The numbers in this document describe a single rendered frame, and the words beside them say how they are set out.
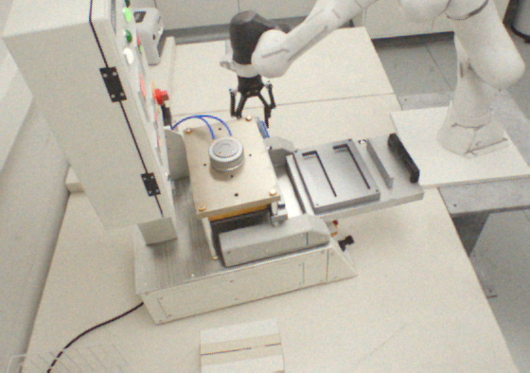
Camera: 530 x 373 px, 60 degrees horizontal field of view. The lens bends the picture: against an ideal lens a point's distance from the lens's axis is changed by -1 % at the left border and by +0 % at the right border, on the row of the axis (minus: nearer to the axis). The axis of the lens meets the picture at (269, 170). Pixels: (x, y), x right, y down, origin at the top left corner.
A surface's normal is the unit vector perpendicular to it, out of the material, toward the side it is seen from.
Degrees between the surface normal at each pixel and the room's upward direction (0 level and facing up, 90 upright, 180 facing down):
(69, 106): 90
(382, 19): 90
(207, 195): 0
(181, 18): 90
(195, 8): 90
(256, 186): 0
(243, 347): 1
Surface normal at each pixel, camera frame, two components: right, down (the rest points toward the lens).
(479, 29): -0.06, 0.79
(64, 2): -0.07, -0.68
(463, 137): -0.59, 0.53
